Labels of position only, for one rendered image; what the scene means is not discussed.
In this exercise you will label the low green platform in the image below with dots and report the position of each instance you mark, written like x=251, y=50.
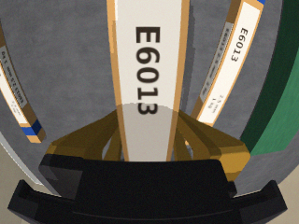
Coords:
x=275, y=119

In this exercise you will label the brown welding electrode pack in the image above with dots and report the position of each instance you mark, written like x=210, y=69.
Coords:
x=15, y=97

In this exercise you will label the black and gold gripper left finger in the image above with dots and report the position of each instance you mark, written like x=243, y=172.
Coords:
x=89, y=141

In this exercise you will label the brown flat pack with blue bands and white label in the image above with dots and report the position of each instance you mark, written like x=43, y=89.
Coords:
x=147, y=40

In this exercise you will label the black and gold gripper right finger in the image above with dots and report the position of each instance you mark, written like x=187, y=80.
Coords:
x=209, y=143

